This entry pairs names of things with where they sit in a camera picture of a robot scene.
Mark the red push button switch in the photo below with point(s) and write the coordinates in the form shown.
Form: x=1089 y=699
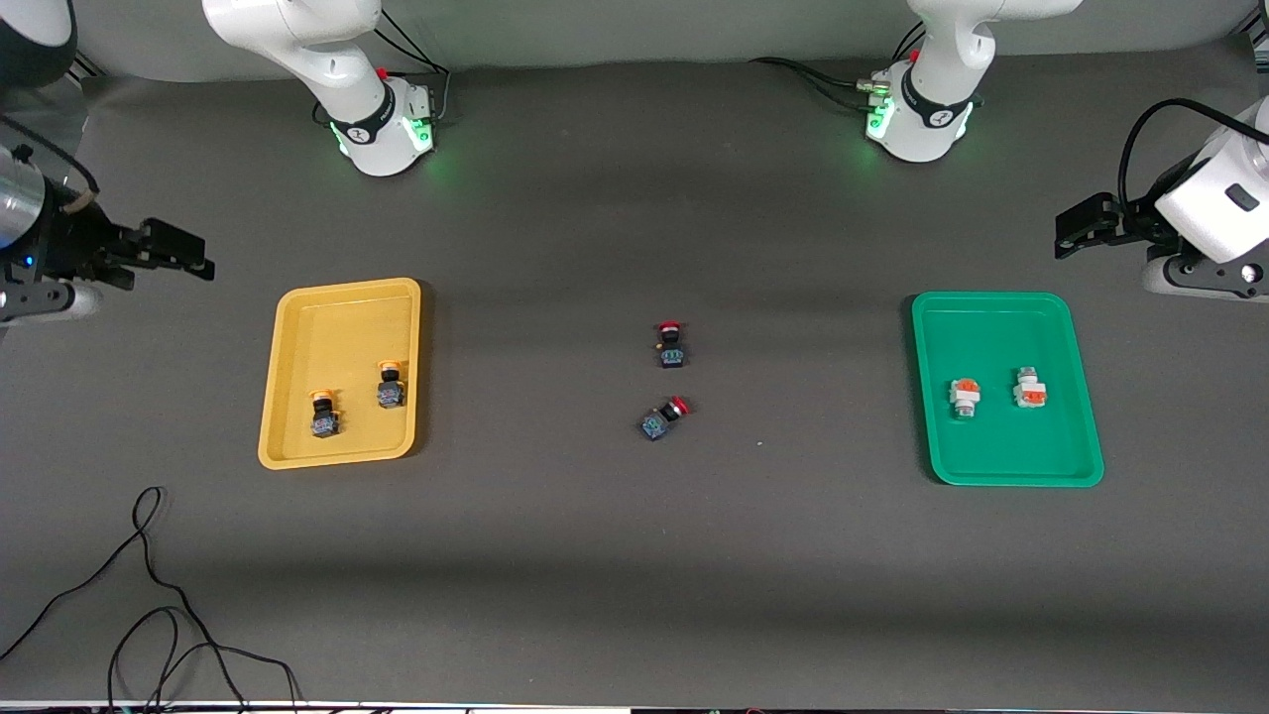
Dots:
x=671 y=347
x=662 y=420

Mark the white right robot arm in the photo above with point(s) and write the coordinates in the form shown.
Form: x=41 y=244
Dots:
x=327 y=59

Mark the aluminium rail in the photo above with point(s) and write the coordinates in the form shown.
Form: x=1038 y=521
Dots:
x=87 y=67

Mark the yellow push button switch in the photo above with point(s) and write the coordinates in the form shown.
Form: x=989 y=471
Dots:
x=390 y=387
x=323 y=416

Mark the green button white orange body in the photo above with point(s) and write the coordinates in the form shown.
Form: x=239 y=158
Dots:
x=1030 y=389
x=964 y=399

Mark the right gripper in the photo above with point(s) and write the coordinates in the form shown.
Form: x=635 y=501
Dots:
x=71 y=242

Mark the green plastic tray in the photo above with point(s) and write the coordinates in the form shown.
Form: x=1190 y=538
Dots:
x=1001 y=446

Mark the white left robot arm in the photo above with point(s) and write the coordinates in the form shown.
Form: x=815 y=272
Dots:
x=932 y=99

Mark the yellow plastic tray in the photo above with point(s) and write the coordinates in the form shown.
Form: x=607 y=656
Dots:
x=342 y=327

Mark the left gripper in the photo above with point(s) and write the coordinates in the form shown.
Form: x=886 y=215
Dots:
x=1131 y=224

